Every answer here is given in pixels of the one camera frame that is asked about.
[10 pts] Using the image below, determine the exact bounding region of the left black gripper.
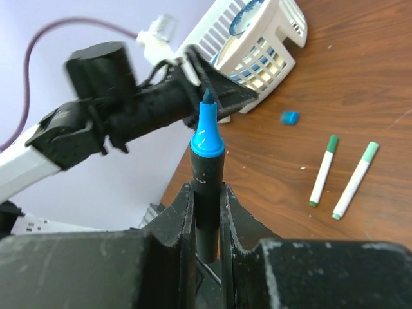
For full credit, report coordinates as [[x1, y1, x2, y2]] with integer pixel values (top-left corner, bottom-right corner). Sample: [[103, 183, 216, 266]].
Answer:
[[164, 44, 258, 126]]

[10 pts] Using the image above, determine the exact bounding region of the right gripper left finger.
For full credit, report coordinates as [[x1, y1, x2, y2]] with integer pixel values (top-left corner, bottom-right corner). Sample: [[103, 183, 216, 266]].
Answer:
[[1, 183, 195, 308]]

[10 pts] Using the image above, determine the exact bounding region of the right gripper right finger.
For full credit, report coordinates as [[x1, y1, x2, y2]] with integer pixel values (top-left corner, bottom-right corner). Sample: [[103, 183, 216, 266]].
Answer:
[[220, 185, 411, 308]]

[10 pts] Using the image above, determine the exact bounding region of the black blue highlighter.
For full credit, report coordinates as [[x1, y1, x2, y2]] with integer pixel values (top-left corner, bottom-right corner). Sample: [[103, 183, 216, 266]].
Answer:
[[190, 88, 225, 264]]

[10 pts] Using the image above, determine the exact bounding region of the blue highlighter cap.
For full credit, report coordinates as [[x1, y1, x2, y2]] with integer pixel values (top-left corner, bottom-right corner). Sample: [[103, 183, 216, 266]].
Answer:
[[280, 111, 299, 125]]

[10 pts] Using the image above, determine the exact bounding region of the white pen dark green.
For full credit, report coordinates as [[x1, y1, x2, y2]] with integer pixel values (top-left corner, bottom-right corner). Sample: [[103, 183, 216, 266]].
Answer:
[[309, 135, 339, 207]]

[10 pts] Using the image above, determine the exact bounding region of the white pen light green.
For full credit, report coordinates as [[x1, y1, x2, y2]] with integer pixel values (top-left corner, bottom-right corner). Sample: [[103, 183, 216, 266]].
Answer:
[[332, 141, 379, 220]]

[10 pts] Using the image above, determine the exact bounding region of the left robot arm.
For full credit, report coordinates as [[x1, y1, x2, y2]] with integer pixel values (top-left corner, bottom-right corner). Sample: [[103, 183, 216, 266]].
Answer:
[[1, 41, 258, 236]]

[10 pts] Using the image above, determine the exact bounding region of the white plastic basket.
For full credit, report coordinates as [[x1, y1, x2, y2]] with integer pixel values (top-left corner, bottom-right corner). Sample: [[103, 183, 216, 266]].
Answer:
[[195, 1, 308, 114]]

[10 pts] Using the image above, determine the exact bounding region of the light blue plate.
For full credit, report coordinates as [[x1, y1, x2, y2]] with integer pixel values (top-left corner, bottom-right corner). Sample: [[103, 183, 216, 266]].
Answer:
[[210, 47, 276, 82]]

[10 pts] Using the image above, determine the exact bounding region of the blue patterned bowl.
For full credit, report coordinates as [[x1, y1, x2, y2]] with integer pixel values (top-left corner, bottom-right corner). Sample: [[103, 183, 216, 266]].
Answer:
[[229, 0, 265, 37]]

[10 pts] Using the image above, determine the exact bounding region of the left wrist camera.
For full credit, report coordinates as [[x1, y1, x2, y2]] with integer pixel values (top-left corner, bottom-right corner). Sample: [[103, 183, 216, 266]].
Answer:
[[136, 14, 210, 86]]

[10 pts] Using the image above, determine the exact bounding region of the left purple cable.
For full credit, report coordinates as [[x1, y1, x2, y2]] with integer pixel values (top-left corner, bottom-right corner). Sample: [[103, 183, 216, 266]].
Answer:
[[0, 17, 139, 154]]

